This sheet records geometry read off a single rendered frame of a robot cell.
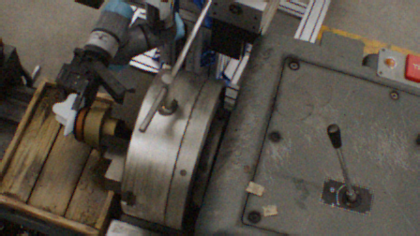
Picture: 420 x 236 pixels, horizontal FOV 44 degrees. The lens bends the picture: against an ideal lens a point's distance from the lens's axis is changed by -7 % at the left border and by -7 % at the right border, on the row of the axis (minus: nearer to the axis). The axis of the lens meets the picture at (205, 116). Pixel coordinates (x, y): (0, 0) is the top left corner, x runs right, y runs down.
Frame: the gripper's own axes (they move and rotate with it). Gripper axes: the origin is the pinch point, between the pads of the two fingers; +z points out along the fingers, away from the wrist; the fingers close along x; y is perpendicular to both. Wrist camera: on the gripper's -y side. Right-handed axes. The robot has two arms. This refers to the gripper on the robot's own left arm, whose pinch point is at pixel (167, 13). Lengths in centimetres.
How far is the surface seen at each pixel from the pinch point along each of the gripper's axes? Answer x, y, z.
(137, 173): 17.7, -2.9, 23.4
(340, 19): -180, -48, 63
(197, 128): 11.6, -11.1, 14.7
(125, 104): 2.1, 5.4, 20.7
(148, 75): -0.3, 1.9, 14.2
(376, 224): 21, -45, 17
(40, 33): -127, 93, 87
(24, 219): 1, 31, 67
